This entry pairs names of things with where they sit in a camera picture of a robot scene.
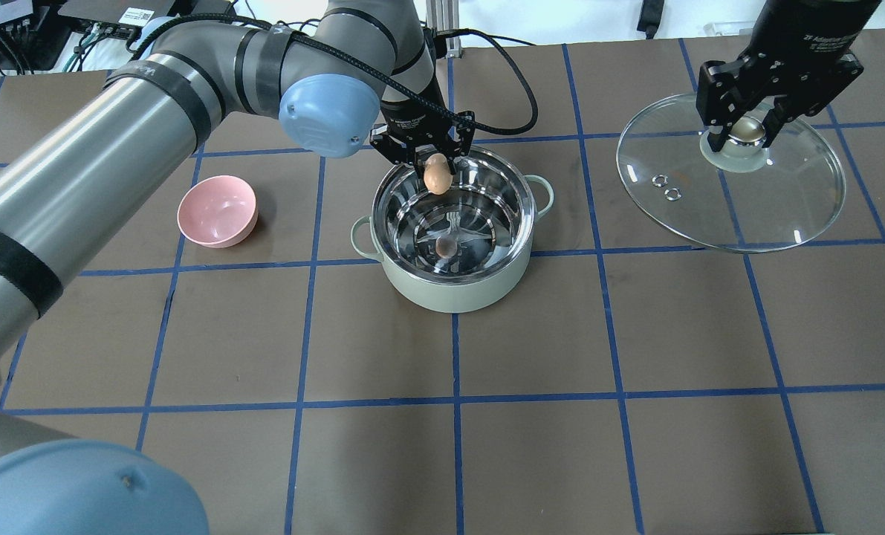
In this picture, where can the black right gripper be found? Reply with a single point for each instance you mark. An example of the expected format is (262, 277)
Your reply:
(805, 33)

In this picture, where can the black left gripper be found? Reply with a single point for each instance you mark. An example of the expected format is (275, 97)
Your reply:
(411, 113)

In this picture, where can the brown egg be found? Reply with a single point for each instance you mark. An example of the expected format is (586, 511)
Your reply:
(437, 174)

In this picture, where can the glass pot lid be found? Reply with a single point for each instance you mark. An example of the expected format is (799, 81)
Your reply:
(746, 198)

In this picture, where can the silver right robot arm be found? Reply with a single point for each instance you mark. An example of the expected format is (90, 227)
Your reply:
(801, 14)

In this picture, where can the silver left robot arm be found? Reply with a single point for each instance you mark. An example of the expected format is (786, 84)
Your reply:
(63, 199)

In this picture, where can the pale green cooking pot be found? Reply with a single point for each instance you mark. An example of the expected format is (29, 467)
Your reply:
(461, 250)

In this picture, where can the pink bowl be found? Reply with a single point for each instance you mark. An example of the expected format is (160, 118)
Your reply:
(218, 212)

